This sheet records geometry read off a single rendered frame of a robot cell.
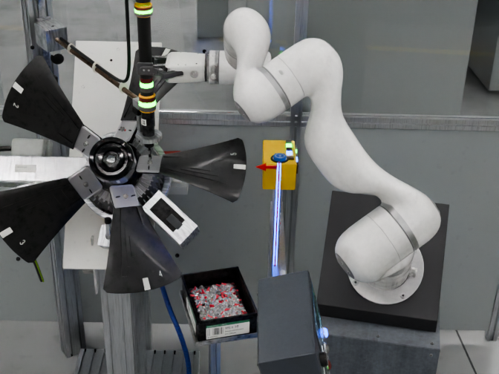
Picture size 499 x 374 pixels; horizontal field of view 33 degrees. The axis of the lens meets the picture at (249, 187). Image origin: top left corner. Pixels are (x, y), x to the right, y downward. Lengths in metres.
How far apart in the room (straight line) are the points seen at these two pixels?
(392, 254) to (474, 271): 1.71
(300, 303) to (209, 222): 1.57
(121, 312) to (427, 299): 1.01
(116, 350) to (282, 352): 1.29
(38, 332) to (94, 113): 1.31
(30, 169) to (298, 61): 1.03
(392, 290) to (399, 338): 0.12
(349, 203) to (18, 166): 0.93
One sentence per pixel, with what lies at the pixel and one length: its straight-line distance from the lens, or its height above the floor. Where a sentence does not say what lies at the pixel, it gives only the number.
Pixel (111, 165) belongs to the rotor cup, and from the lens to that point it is 2.26.
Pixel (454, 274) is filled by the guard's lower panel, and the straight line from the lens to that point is 3.45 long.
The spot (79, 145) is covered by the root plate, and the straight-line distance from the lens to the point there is 2.37.
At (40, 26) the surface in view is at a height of 1.39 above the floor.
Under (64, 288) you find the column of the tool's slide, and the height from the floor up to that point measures 0.33.
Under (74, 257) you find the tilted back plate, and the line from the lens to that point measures 2.53.
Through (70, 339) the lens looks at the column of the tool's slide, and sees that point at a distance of 3.45.
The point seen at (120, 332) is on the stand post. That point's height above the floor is 0.52.
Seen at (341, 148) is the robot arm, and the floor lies 1.50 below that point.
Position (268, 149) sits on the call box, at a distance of 2.62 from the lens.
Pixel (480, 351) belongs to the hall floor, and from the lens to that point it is 3.63.
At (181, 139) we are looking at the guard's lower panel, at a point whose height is 0.90.
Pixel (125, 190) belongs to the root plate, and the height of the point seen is 1.12.
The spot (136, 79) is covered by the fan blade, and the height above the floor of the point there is 1.35.
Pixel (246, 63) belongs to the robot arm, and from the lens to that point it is 1.71.
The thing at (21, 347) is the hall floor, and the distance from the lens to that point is 3.58.
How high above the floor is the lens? 2.29
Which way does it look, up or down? 30 degrees down
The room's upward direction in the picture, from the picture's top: 1 degrees clockwise
